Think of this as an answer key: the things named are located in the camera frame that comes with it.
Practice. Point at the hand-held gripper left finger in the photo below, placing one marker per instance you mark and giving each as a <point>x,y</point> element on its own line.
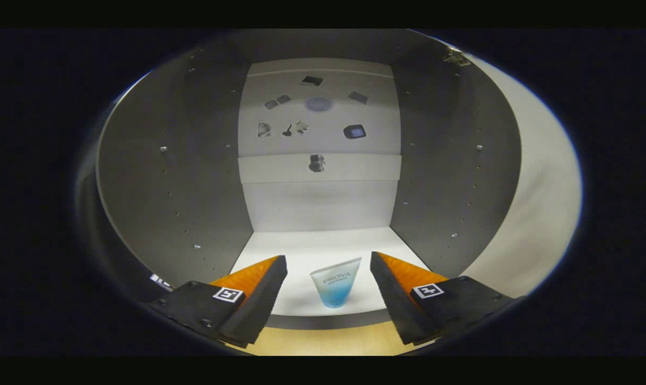
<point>256,305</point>

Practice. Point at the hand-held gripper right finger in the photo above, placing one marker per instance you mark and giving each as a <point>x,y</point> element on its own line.
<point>395,305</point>

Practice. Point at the blue white cosmetic tube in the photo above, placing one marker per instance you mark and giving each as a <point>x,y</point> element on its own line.
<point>335,286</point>

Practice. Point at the grey cabinet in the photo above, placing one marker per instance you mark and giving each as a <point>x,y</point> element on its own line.
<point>184,176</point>

